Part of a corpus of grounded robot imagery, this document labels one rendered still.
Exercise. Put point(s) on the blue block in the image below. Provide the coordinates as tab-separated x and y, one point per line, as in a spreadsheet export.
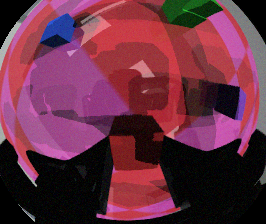
59	31

